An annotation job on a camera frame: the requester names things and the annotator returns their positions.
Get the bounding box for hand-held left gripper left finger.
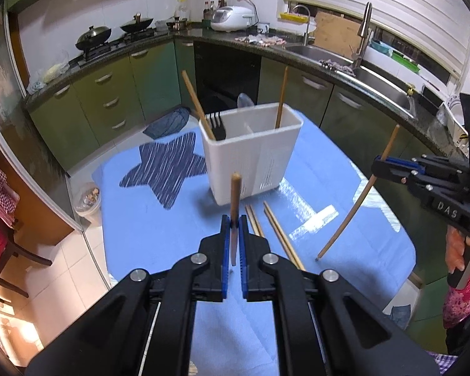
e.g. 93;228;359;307
25;215;232;376

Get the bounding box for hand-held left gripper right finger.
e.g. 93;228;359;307
238;215;441;376

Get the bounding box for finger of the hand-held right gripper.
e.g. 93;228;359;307
385;155;469;173
371;155;420;185

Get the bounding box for dark wooden chopstick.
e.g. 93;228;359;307
316;124;400;261

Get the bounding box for white plastic utensil holder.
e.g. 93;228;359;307
198;102;303;206

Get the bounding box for black fork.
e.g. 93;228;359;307
209;111;227;141

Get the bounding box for person's right hand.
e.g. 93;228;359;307
445;228;469;275

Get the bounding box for dish rack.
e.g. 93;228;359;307
438;93;470;150

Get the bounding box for blue star-print tablecloth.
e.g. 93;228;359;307
91;112;416;376

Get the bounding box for steel kitchen sink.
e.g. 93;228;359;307
285;44;418;120

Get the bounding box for green plastic basin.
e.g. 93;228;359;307
391;49;422;72

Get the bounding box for pink floral clothing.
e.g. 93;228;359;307
442;269;470;330

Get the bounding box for grey dish cloth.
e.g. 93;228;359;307
319;58;355;75

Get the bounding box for tall steel faucet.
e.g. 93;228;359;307
350;2;374;70

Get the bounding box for blue denim floor mat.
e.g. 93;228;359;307
143;107;191;140

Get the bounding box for white plastic bucket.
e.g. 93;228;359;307
73;182;103;228

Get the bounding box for wooden cutting board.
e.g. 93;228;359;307
314;10;363;50

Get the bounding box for white window blind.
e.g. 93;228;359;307
285;0;470;84

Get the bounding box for small curved faucet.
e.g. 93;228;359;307
291;4;312;46

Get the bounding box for rags on counter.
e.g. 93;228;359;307
234;35;287;48

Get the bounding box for black built-in appliance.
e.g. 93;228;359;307
193;41;261;115

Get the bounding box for green kitchen base cabinets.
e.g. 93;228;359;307
24;30;470;322

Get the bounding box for wooden chair with red cushion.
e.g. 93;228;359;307
0;207;54;303

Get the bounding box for white rice cooker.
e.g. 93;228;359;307
210;5;252;33

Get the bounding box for glass sliding door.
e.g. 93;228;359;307
0;8;87;243

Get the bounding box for gas stove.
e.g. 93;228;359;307
77;27;158;62

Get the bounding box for sauce bottles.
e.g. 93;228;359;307
202;0;226;20

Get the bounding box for plastic bag with food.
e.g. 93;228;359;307
27;62;70;93

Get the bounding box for black wok with lid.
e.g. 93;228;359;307
75;25;113;51

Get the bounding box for black wok with handle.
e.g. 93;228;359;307
120;12;155;34

